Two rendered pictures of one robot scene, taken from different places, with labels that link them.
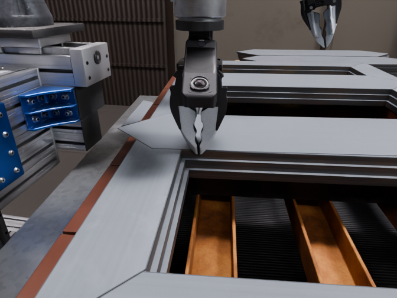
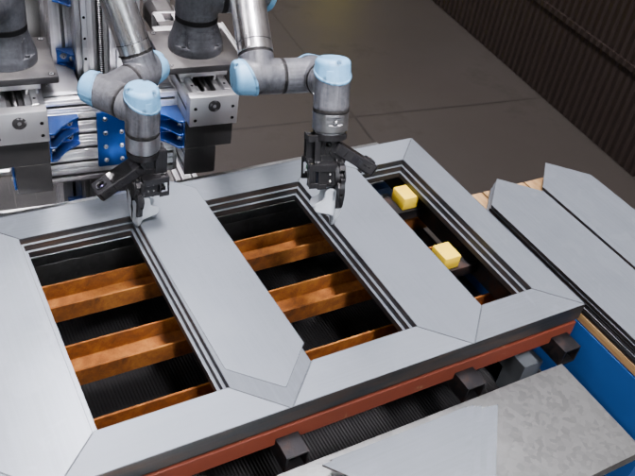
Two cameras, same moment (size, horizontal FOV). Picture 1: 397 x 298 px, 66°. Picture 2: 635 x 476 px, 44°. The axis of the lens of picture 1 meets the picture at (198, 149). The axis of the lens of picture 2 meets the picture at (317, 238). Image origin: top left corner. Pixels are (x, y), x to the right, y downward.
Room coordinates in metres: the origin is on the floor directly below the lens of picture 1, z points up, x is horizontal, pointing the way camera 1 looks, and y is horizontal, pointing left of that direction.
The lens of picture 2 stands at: (-0.11, -1.36, 2.06)
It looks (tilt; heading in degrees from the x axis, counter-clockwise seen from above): 39 degrees down; 50
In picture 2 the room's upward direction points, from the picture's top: 10 degrees clockwise
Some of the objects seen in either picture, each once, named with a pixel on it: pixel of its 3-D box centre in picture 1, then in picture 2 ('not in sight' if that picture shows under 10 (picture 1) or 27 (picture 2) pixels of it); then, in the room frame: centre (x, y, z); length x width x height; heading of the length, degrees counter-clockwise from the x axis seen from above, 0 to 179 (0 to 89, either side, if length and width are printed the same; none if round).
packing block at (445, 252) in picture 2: not in sight; (445, 256); (1.15, -0.36, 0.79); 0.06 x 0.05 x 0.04; 85
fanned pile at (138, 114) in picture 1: (152, 112); not in sight; (1.13, 0.18, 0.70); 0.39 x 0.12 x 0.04; 175
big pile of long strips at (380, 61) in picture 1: (317, 62); (613, 262); (1.54, -0.59, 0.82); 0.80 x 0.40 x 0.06; 85
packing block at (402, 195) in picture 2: not in sight; (404, 196); (1.21, -0.11, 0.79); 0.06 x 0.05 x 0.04; 85
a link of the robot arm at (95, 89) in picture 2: not in sight; (111, 91); (0.45, 0.10, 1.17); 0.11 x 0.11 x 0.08; 27
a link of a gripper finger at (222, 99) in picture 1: (212, 103); (138, 199); (0.46, -0.02, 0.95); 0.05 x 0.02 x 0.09; 85
